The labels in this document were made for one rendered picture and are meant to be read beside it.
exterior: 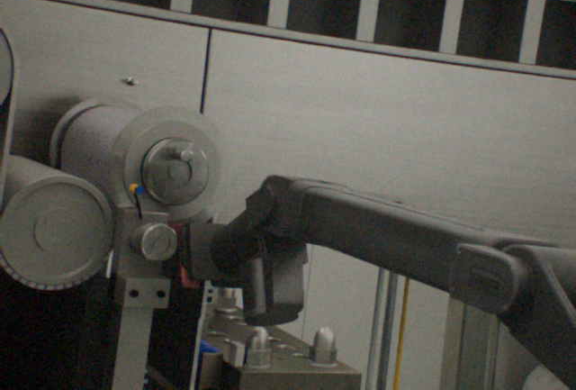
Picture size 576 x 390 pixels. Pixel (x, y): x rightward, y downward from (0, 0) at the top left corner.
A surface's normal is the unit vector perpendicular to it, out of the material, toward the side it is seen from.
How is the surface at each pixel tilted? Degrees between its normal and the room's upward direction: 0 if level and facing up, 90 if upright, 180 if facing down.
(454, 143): 90
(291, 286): 68
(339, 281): 90
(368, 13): 90
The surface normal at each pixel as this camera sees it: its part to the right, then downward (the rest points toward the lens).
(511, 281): -0.87, -0.11
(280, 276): 0.49, -0.28
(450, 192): 0.43, 0.10
